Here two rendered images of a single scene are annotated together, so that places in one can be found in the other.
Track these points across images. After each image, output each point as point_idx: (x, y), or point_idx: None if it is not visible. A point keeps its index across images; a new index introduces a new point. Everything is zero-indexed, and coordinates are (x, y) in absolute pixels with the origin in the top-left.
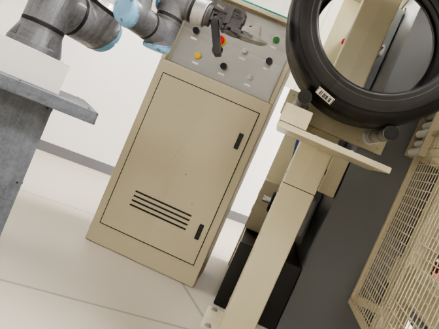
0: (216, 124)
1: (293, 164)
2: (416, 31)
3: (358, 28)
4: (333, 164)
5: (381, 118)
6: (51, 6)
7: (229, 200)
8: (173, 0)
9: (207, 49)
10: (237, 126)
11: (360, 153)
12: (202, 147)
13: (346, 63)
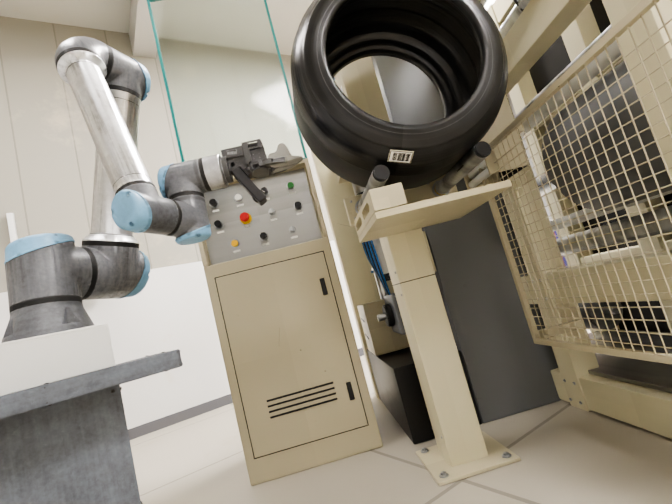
0: (294, 286)
1: (397, 261)
2: (393, 101)
3: None
4: None
5: (465, 141)
6: (41, 275)
7: (354, 341)
8: (178, 176)
9: (239, 232)
10: (313, 275)
11: None
12: (297, 315)
13: None
